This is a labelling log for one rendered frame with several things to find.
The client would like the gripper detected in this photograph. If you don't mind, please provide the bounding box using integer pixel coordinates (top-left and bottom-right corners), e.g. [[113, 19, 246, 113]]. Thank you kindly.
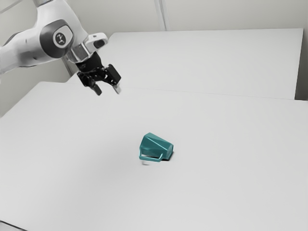
[[75, 52, 122, 96]]

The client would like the teal faceted mug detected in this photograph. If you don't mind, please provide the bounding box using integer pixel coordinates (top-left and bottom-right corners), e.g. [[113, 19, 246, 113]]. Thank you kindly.
[[138, 131, 174, 164]]

